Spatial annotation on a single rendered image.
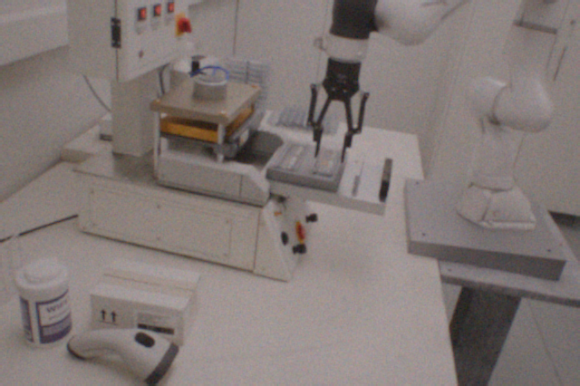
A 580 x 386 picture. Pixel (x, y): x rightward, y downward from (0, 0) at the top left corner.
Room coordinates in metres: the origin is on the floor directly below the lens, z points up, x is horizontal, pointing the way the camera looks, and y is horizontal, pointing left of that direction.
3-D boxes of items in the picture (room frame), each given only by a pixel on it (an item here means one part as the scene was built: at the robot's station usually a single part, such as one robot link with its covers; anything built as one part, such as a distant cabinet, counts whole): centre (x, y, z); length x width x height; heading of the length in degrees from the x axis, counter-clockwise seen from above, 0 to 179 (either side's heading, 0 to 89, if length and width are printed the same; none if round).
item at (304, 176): (1.17, -0.03, 0.98); 0.20 x 0.17 x 0.03; 171
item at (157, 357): (0.68, 0.26, 0.79); 0.20 x 0.08 x 0.08; 84
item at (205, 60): (2.18, 0.51, 0.88); 0.25 x 0.20 x 0.17; 78
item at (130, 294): (0.82, 0.25, 0.80); 0.19 x 0.13 x 0.09; 84
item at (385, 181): (1.14, -0.22, 0.99); 0.15 x 0.02 x 0.04; 171
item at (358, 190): (1.16, -0.08, 0.97); 0.30 x 0.22 x 0.08; 81
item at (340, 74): (1.16, -0.08, 1.20); 0.08 x 0.08 x 0.09
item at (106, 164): (1.22, 0.26, 0.93); 0.46 x 0.35 x 0.01; 81
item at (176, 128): (1.22, 0.22, 1.07); 0.22 x 0.17 x 0.10; 171
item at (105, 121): (1.69, 0.58, 0.83); 0.23 x 0.12 x 0.07; 178
